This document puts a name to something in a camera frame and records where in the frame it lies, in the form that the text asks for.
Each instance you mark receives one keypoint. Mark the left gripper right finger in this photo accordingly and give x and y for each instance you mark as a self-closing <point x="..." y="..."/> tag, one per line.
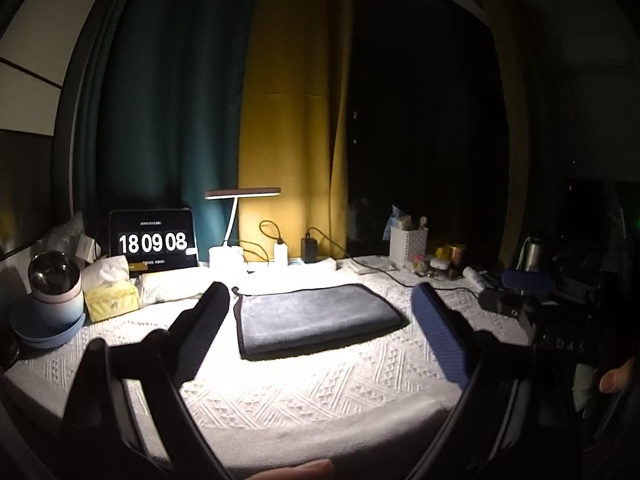
<point x="448" y="333"/>

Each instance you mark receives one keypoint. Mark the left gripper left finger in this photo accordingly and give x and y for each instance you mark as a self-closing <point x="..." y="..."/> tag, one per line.
<point x="194" y="330"/>

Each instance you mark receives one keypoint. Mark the purple and grey towel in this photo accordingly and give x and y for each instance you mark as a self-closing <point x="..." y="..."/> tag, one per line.
<point x="274" y="326"/>

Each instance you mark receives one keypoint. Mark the person's hand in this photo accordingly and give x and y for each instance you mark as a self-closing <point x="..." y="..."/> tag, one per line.
<point x="618" y="379"/>

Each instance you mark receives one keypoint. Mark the white tube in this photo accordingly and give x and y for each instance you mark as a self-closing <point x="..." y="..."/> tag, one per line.
<point x="478" y="282"/>

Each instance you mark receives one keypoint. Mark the white desk lamp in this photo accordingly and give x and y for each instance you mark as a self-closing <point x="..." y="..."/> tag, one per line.
<point x="227" y="256"/>

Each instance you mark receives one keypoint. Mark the gold tin can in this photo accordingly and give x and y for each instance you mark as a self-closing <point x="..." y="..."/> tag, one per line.
<point x="454" y="253"/>

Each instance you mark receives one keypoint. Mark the yellow tissue pack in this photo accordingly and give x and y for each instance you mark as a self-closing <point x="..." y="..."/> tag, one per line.
<point x="107" y="288"/>

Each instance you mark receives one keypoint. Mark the white textured tablecloth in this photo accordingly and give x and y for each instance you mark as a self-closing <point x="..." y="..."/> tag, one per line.
<point x="365" y="404"/>

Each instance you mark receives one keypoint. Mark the tablet showing clock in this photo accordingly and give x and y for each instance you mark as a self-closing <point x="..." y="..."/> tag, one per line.
<point x="153" y="240"/>

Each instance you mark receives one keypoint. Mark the white perforated basket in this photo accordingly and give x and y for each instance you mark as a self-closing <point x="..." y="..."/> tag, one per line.
<point x="406" y="245"/>

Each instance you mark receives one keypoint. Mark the white power strip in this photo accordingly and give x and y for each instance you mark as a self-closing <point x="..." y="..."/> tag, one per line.
<point x="295" y="265"/>

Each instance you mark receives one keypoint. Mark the white plastic pouch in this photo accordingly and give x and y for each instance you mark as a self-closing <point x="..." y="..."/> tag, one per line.
<point x="370" y="264"/>

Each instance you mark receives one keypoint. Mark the steel kettle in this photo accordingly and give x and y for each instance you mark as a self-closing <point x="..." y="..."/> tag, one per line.
<point x="529" y="258"/>

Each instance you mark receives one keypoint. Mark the white phone charger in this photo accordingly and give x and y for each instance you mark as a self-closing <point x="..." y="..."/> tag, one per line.
<point x="280" y="253"/>

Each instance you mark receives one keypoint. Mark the black power adapter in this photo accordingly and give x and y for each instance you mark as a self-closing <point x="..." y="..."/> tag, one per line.
<point x="309" y="249"/>

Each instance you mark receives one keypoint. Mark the dark green curtain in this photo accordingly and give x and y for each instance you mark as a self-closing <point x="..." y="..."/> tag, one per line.
<point x="158" y="122"/>

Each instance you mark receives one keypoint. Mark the yellow curtain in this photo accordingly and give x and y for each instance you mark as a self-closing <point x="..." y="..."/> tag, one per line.
<point x="293" y="122"/>

